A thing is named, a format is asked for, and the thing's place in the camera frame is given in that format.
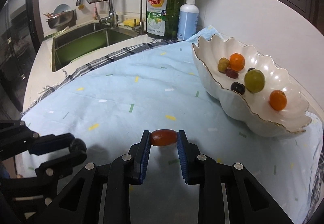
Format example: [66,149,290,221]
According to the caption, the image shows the red grape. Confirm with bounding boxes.
[225,68,239,79]
[150,129,177,147]

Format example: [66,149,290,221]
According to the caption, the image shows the green yellow apple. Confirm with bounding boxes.
[244,69,265,93]

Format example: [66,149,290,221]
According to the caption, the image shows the large orange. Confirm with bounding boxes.
[229,53,245,71]

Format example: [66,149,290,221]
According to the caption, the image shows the small orange kumquat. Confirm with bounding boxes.
[269,90,287,111]

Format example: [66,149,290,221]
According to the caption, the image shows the small dark plum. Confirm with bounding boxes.
[69,138,87,153]

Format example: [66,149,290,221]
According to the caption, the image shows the light blue patterned cloth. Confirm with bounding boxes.
[22,27,323,223]

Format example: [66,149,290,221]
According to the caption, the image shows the checked grey dish towel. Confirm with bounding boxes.
[21,35,176,115]

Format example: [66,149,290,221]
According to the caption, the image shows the white scalloped ceramic bowl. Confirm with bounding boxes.
[192,35,311,137]

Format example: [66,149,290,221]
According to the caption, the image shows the stainless steel sink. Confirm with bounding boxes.
[52,23,139,72]

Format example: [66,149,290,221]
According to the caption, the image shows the yellow sponge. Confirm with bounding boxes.
[123,19,140,28]

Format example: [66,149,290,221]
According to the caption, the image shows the white blue pump bottle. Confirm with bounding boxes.
[177,0,199,41]

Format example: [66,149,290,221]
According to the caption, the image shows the green dish soap bottle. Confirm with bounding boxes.
[146,0,184,40]

